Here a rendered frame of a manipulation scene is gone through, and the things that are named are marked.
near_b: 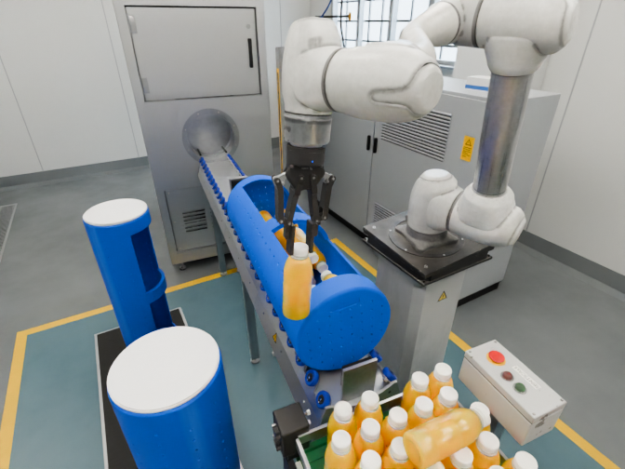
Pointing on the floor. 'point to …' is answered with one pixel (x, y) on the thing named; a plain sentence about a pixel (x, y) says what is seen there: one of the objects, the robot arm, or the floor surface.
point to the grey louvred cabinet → (356, 217)
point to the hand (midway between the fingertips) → (299, 237)
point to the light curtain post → (281, 113)
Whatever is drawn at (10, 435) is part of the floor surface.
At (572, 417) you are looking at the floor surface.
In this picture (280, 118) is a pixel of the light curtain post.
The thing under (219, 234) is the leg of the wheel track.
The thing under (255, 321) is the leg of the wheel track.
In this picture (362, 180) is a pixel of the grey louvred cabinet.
